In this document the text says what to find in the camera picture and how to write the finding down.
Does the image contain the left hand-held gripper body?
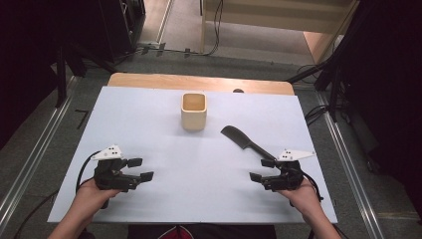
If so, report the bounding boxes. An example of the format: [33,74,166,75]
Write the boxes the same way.
[91,143,139,193]

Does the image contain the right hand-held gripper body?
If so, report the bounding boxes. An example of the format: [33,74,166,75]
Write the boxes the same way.
[261,148,317,192]

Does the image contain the black comb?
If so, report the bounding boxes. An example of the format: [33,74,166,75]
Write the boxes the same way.
[220,124,278,161]

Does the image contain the beige square cup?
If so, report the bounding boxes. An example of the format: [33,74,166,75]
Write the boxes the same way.
[180,92,208,131]

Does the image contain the person's right hand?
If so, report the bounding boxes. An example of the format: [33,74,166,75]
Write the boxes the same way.
[276,184,322,218]

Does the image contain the person's left hand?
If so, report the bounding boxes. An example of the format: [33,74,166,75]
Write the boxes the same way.
[74,178,122,217]

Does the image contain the white table mat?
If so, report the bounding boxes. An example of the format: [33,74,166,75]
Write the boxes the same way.
[47,86,338,224]

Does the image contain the person's dark and red clothing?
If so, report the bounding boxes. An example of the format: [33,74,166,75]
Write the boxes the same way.
[126,224,279,239]

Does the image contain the black metal stand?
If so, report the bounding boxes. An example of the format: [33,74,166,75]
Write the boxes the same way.
[286,0,354,123]
[54,42,117,110]

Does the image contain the dark equipment cabinet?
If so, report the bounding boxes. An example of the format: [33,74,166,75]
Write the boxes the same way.
[98,0,147,63]

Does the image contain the left hand-held gripper cable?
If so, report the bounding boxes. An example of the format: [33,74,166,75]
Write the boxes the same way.
[75,150,103,194]

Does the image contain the hand-held gripper cable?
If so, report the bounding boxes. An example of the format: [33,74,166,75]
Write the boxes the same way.
[299,171,324,203]
[75,150,103,194]

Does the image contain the right hand-held gripper cable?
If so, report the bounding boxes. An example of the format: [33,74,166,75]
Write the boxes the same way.
[299,171,324,203]

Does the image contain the aluminium floor rail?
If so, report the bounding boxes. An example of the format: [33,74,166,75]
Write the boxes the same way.
[0,75,80,231]
[314,90,386,239]

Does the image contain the looped black floor cables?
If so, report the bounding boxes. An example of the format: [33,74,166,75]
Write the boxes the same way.
[304,104,330,127]

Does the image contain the black floor cable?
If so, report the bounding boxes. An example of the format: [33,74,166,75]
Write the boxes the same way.
[12,188,60,239]

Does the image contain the hanging black cable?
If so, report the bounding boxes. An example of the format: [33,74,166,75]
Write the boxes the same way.
[198,0,225,57]

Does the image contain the light wooden furniture frame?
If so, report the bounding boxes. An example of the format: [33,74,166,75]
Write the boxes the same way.
[199,0,361,65]

